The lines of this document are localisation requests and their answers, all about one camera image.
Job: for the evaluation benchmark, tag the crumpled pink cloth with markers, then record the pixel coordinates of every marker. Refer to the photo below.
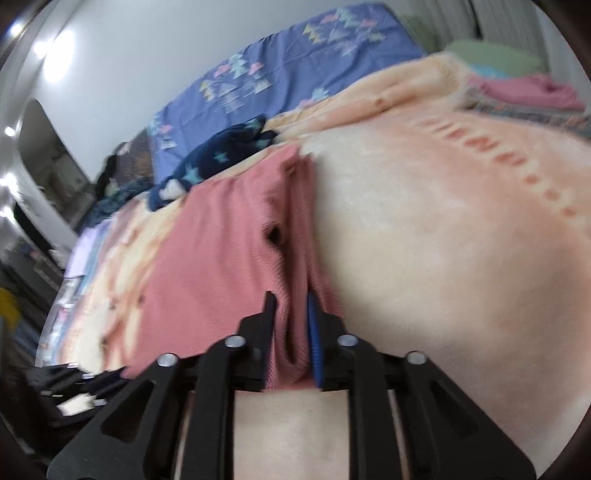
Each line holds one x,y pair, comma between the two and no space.
531,90

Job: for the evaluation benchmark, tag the yellow object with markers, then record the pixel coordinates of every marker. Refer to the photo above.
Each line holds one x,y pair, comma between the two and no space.
9,311

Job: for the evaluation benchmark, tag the green pillow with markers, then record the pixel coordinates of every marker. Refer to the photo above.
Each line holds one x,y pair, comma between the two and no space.
494,55

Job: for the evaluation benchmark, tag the white curtain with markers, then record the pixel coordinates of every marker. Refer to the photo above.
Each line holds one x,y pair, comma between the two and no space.
512,23

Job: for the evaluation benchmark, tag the navy star print cloth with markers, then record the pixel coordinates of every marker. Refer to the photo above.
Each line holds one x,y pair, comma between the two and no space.
207,157

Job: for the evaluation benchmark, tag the cream and orange fleece blanket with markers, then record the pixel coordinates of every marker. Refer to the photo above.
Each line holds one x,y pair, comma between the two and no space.
438,230

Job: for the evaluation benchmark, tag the patterned woven cloth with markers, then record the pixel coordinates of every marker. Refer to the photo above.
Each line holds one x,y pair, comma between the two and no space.
531,115

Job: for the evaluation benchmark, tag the pink knit garment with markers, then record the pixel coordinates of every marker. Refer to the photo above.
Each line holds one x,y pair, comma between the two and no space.
207,258

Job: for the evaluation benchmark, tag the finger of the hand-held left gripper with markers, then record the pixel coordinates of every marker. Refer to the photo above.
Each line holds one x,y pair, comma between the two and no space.
64,378

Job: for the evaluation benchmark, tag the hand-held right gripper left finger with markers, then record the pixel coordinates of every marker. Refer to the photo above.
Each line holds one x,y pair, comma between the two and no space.
268,323

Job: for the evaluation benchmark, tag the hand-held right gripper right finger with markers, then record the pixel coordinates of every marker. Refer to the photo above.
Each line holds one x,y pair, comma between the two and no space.
315,341

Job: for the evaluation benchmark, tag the dark teal fleece cloth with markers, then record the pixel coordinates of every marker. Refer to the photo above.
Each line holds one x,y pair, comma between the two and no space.
120,198

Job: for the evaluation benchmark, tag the black cloth bundle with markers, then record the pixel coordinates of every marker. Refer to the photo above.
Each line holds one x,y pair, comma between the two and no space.
106,177

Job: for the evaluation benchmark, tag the dark tree print pillow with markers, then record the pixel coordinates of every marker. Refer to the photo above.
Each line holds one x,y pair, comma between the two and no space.
136,159

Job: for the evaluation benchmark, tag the lilac printed cloth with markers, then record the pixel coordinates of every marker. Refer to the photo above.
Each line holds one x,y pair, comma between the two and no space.
87,249

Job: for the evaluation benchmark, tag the blue patterned pillow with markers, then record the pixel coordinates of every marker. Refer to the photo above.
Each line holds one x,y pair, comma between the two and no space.
277,69

